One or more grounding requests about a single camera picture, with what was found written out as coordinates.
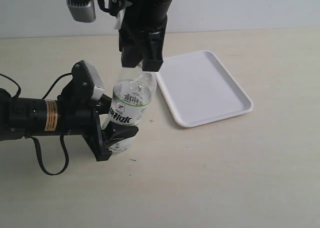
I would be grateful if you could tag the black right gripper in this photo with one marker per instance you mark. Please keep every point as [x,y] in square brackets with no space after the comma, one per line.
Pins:
[136,17]

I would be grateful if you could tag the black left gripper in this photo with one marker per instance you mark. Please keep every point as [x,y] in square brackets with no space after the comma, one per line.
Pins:
[82,117]

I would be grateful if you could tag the clear plastic water bottle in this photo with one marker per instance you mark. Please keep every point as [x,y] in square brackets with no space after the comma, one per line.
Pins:
[132,93]

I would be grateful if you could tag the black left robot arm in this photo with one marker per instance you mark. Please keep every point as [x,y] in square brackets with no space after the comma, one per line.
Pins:
[29,117]

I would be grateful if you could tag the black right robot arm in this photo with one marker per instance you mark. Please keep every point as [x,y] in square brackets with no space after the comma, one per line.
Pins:
[142,34]

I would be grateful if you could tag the white plastic tray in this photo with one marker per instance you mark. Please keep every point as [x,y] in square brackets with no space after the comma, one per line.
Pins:
[199,90]

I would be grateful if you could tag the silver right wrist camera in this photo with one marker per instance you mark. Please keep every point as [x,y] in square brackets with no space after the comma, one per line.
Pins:
[82,11]

